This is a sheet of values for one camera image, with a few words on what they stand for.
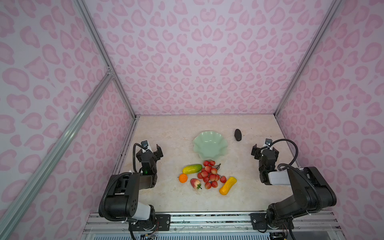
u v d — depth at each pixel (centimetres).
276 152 84
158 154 83
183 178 86
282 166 98
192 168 88
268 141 79
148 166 69
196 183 82
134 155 63
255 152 86
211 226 73
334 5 69
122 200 44
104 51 84
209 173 84
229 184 82
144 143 77
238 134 104
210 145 103
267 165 71
